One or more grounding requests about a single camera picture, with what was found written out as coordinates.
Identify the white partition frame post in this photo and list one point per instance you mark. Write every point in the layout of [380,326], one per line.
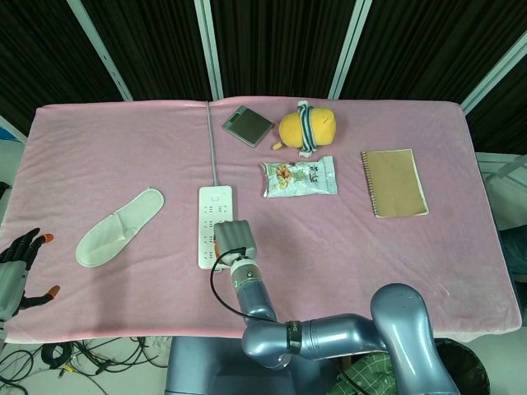
[209,49]
[103,53]
[494,70]
[348,49]

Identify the grey digital scale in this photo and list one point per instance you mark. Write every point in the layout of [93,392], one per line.
[248,125]

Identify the yellow plush toy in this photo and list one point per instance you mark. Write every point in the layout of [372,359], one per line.
[292,129]

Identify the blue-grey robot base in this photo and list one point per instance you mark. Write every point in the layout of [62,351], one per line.
[206,370]

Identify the green checked cloth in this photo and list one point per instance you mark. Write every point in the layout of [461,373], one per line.
[366,374]

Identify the white power strip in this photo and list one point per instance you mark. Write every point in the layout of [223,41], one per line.
[212,201]

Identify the snack bag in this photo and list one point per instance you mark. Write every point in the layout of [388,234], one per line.
[298,177]

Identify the pink table cloth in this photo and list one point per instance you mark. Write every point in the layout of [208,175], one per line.
[123,144]

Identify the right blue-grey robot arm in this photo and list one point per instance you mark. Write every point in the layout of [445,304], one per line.
[341,337]

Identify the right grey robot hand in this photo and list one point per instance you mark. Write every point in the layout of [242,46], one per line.
[234,240]

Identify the black trash bin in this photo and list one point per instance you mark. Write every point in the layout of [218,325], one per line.
[465,366]

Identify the white charger plug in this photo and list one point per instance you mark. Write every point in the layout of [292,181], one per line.
[223,260]

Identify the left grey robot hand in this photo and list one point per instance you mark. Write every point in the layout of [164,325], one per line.
[10,280]

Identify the brown spiral notebook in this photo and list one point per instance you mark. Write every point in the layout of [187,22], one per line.
[395,183]

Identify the white slipper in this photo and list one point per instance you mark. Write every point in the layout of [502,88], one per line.
[111,232]

